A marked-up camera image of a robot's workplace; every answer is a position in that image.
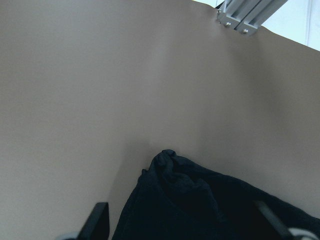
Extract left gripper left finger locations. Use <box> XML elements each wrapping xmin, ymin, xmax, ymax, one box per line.
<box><xmin>77</xmin><ymin>202</ymin><xmax>110</xmax><ymax>240</ymax></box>

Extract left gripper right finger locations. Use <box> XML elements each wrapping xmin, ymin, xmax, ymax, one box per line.
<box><xmin>252</xmin><ymin>200</ymin><xmax>294</xmax><ymax>240</ymax></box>

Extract black printed t-shirt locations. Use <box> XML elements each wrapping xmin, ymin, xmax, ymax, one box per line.
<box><xmin>112</xmin><ymin>149</ymin><xmax>320</xmax><ymax>240</ymax></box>

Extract aluminium frame post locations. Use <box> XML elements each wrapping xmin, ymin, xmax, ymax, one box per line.
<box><xmin>217</xmin><ymin>0</ymin><xmax>286</xmax><ymax>36</ymax></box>

